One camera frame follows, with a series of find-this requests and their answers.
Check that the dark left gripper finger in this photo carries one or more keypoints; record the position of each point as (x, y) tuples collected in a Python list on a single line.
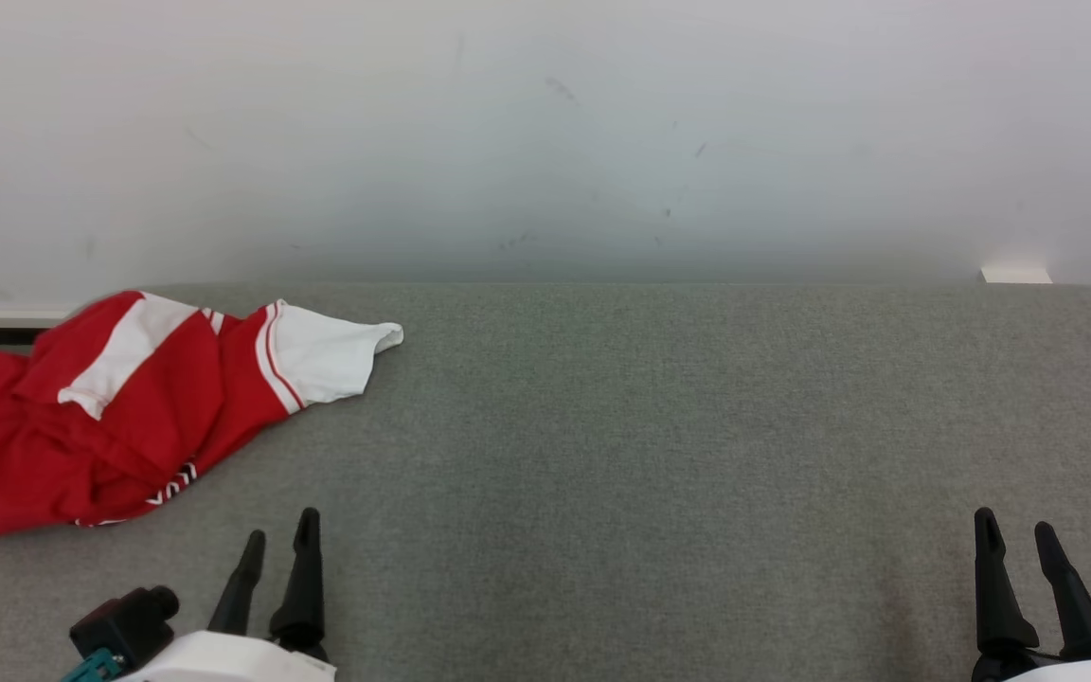
[(238, 597), (304, 597)]

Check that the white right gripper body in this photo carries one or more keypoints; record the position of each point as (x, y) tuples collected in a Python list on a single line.
[(1076, 672)]

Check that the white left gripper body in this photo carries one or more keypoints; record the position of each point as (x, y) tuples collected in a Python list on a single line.
[(223, 661)]

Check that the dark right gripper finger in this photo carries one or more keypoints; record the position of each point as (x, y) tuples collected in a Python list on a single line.
[(995, 606), (1081, 616)]

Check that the red and white basketball jersey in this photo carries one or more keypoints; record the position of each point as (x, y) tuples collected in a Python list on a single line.
[(328, 360)]

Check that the red shorts with white stripe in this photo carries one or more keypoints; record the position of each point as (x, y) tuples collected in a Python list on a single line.
[(6, 445)]

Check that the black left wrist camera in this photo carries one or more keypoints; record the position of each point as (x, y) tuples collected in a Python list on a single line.
[(129, 620)]

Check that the teal left camera plug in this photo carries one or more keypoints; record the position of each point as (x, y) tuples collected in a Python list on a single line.
[(91, 668)]

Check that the small white wall block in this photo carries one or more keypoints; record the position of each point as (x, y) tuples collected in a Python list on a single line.
[(1016, 276)]

